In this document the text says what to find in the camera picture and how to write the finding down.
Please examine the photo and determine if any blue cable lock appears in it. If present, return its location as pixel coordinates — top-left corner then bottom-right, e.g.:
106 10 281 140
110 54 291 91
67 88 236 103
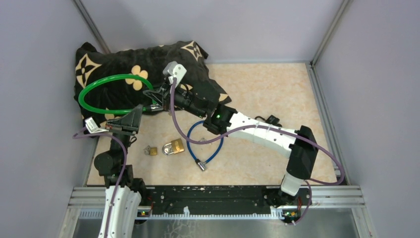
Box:
187 139 224 172

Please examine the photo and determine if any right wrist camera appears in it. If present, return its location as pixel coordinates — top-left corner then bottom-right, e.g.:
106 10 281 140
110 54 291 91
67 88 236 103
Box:
163 61 187 87

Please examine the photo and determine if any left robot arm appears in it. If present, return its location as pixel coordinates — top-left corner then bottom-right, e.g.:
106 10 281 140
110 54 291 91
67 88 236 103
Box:
94 105 149 238

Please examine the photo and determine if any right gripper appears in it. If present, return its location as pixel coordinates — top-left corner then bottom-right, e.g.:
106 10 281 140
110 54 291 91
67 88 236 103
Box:
144 81 206 120

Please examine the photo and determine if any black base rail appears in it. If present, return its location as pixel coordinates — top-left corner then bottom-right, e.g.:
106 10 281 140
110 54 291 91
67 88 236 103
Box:
67 184 366 221

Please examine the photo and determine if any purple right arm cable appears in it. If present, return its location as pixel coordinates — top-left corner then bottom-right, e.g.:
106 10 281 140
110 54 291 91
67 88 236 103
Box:
168 77 345 226

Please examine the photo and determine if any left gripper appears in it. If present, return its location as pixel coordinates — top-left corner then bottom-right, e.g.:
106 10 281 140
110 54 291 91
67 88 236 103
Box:
105 104 143 165

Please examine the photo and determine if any green cable lock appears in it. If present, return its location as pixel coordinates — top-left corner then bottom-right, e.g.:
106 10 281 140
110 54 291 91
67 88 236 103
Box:
77 74 154 115

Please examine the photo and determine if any large brass padlock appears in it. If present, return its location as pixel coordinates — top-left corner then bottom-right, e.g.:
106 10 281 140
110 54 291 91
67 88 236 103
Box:
161 138 185 156

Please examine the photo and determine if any black pillow with cream flowers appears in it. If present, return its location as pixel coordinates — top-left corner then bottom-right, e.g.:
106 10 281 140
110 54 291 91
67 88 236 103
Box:
73 41 232 139

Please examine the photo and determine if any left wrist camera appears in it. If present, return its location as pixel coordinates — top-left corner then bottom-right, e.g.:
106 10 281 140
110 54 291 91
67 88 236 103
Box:
84 117 108 134

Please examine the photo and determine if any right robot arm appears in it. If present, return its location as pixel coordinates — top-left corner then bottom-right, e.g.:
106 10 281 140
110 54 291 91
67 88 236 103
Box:
144 83 320 204

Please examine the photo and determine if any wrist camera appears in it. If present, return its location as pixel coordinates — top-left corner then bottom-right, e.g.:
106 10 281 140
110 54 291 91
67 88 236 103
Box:
163 61 187 87
84 117 108 134

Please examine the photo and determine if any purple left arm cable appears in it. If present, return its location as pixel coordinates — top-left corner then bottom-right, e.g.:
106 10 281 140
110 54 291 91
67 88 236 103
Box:
72 128 129 238

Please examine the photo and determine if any small brass padlock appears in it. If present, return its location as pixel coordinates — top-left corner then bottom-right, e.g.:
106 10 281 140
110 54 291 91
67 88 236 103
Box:
144 146 158 156

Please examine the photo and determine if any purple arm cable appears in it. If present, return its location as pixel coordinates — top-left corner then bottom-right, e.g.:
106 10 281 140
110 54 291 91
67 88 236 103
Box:
72 128 129 238
168 77 345 226

